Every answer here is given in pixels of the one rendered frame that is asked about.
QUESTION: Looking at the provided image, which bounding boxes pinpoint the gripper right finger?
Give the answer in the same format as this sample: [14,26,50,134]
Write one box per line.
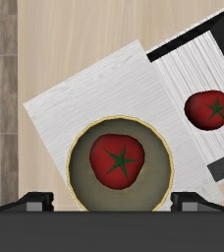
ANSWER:
[170,191,224,213]

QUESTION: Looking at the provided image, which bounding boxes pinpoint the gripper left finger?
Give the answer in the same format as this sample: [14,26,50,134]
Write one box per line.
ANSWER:
[0,191,55,213]

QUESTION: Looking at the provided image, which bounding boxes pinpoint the porcelain bowl with yellow rim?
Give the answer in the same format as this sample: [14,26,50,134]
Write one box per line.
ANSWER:
[66,114,175,213]

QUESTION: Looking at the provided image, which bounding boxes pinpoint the red tomato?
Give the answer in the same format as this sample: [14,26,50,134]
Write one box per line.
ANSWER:
[88,133,146,191]
[184,90,224,132]

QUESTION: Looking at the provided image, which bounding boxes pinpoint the cabinet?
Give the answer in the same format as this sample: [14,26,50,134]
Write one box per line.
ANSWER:
[23,38,224,213]

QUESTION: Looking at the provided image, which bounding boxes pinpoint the cabinet drawer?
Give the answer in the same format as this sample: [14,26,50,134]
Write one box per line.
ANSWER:
[145,0,224,183]

